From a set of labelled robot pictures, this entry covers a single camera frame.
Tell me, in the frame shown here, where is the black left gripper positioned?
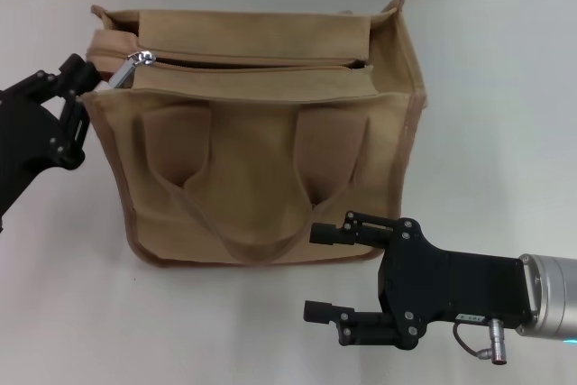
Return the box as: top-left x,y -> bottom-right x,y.
0,53 -> 101,235

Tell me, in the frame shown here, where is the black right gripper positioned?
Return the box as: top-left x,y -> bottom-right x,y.
303,209 -> 534,352

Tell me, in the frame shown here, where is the silver metal zipper pull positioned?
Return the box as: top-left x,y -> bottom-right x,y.
107,50 -> 157,88

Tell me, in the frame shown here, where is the khaki canvas food bag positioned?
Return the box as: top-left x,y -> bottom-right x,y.
85,0 -> 428,269

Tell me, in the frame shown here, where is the right gripper cable with plug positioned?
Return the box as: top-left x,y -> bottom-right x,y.
453,317 -> 508,367

